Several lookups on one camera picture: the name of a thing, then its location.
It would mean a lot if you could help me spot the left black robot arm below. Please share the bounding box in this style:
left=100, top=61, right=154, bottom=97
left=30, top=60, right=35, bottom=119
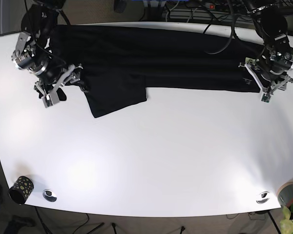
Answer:
left=210, top=0, right=293, bottom=103

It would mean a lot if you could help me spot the table cable grommet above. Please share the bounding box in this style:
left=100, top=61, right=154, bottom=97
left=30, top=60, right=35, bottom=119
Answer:
left=255, top=192, right=270, bottom=204
left=42, top=190, right=57, bottom=202

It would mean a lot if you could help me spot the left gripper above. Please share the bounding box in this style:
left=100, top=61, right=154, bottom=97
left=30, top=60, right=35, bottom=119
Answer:
left=238, top=55, right=293, bottom=103

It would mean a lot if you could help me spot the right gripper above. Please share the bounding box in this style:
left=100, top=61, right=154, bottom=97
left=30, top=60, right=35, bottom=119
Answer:
left=34, top=64, right=90, bottom=108

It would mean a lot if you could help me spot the right table cable grommet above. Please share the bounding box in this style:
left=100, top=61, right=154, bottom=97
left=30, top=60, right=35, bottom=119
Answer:
left=255, top=192, right=270, bottom=204

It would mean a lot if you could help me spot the green potted plant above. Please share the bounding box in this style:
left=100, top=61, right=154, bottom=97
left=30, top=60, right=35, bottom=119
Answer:
left=280, top=204, right=293, bottom=234

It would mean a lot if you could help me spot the black gold-dotted cup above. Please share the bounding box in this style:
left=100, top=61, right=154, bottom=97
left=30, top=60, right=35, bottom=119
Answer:
left=8, top=176, right=34, bottom=205

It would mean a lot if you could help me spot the grey tape roll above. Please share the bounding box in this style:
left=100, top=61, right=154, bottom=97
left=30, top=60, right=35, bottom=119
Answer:
left=277, top=182, right=293, bottom=208

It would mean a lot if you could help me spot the left table cable grommet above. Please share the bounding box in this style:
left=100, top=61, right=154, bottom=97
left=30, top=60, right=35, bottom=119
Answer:
left=42, top=190, right=57, bottom=202

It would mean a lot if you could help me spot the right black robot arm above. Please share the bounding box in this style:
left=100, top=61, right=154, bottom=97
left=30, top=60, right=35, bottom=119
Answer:
left=11, top=0, right=89, bottom=108

